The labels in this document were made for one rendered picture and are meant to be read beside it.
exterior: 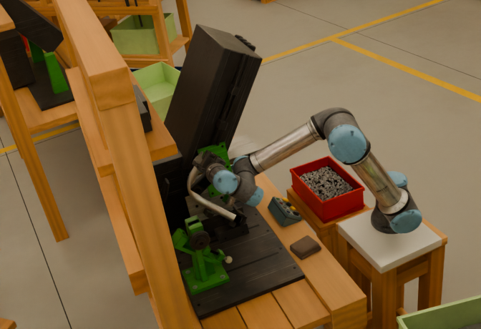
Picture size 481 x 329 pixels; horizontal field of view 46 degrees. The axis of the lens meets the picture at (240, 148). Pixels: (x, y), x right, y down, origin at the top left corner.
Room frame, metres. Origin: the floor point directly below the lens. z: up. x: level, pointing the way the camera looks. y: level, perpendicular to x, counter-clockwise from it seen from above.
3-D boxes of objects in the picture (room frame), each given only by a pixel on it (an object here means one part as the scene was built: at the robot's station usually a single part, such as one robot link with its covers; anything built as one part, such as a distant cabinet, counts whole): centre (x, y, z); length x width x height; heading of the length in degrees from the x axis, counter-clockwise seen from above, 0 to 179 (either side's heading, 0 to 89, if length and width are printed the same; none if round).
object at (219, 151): (1.94, 0.12, 1.17); 0.13 x 0.12 x 0.20; 17
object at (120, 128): (1.91, 0.48, 1.36); 1.49 x 0.09 x 0.97; 17
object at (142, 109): (1.65, 0.32, 1.59); 0.15 x 0.07 x 0.07; 17
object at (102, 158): (1.92, 0.45, 1.52); 0.90 x 0.25 x 0.04; 17
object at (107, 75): (1.91, 0.48, 1.89); 1.50 x 0.09 x 0.09; 17
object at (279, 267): (1.99, 0.20, 0.89); 1.10 x 0.42 x 0.02; 17
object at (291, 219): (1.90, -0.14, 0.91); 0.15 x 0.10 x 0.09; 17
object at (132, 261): (1.89, 0.55, 1.23); 1.30 x 0.05 x 0.09; 17
